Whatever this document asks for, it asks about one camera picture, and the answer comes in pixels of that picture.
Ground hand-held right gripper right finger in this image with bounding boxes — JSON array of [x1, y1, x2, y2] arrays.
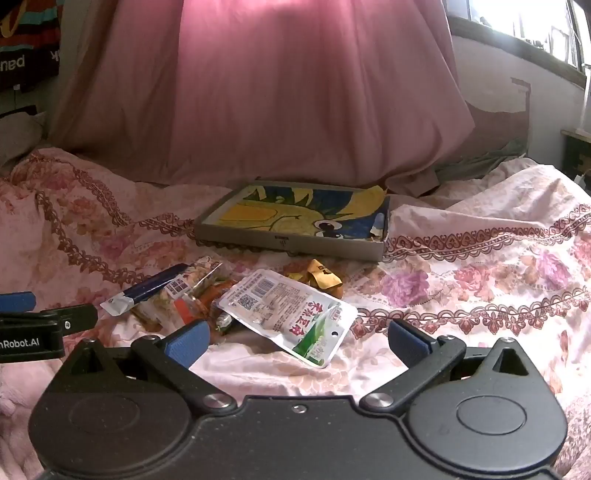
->
[[359, 318, 532, 412]]

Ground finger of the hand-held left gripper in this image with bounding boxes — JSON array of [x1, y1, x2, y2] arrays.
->
[[0, 304, 99, 335], [0, 292, 38, 313]]

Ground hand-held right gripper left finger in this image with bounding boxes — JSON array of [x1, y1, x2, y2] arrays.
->
[[60, 320, 237, 414]]

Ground clear rice cracker packet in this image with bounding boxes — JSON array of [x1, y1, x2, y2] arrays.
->
[[165, 258, 223, 298], [130, 295, 185, 332]]

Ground clear packet orange snack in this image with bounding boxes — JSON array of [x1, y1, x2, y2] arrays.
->
[[174, 276, 234, 326]]

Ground long blue snack packet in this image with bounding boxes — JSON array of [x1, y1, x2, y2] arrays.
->
[[100, 263, 191, 317]]

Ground printed snack packet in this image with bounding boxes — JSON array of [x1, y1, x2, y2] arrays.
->
[[217, 269, 359, 368]]

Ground gold foil snack packet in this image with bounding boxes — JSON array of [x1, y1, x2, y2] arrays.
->
[[285, 259, 345, 300]]

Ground shallow grey cardboard tray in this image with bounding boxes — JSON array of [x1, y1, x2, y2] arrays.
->
[[193, 181, 391, 262]]

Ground floral pink blanket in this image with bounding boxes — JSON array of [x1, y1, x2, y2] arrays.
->
[[0, 148, 591, 480]]

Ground grey pillow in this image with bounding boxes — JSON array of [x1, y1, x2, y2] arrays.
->
[[0, 111, 49, 174]]

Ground green cloth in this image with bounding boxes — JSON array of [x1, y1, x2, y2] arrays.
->
[[434, 138, 529, 185]]

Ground dark cabinet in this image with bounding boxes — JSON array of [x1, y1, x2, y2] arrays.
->
[[561, 129, 591, 183]]

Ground pink pillow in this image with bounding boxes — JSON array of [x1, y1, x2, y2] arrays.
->
[[48, 0, 476, 197]]

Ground window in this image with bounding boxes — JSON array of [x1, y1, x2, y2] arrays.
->
[[445, 0, 591, 75]]

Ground wall poster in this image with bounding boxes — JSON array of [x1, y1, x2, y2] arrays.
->
[[0, 0, 63, 90]]

